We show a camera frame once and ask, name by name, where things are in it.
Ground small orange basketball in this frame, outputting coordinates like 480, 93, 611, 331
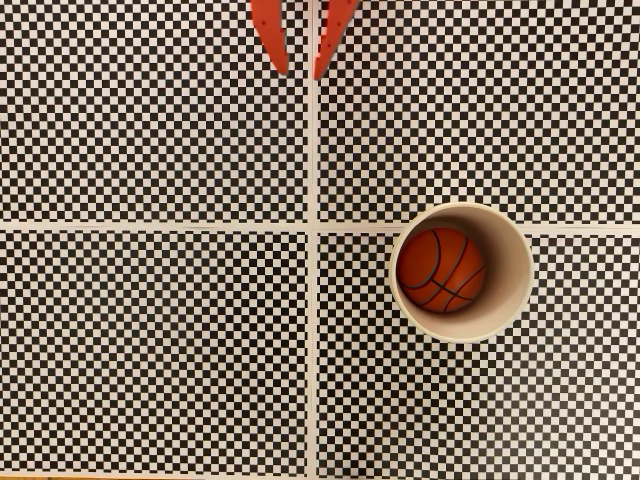
396, 227, 487, 315

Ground cream paper cup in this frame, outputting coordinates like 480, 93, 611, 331
388, 201, 535, 345

